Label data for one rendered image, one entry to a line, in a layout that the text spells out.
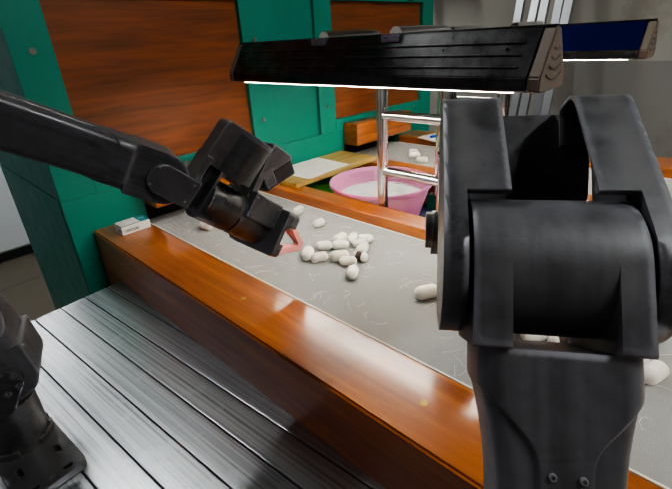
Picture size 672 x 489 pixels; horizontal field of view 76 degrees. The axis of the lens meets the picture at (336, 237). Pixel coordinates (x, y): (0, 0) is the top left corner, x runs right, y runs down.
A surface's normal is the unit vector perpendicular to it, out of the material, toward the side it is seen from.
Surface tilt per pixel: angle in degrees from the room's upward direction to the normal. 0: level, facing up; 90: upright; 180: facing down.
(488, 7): 90
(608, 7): 90
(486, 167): 31
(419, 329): 0
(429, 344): 0
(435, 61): 58
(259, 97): 90
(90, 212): 90
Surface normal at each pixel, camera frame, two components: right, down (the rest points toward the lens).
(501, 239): -0.16, -0.36
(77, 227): 0.73, 0.25
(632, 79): -0.62, 0.36
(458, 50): -0.61, -0.20
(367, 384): -0.05, -0.91
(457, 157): -0.14, -0.56
